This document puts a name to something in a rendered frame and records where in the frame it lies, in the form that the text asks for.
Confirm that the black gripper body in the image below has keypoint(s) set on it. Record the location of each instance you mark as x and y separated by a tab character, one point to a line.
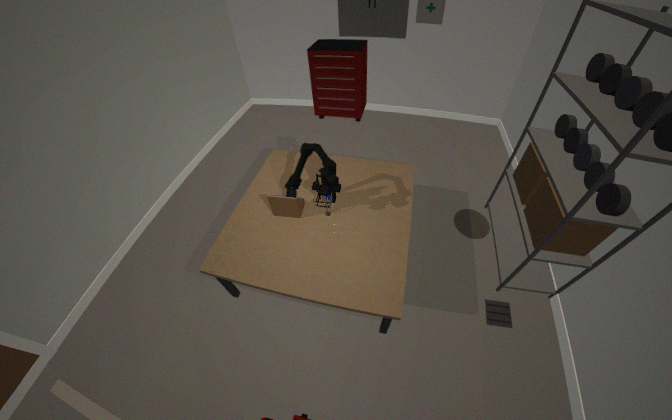
316	186

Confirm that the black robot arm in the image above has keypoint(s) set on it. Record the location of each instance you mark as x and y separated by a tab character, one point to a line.
326	175

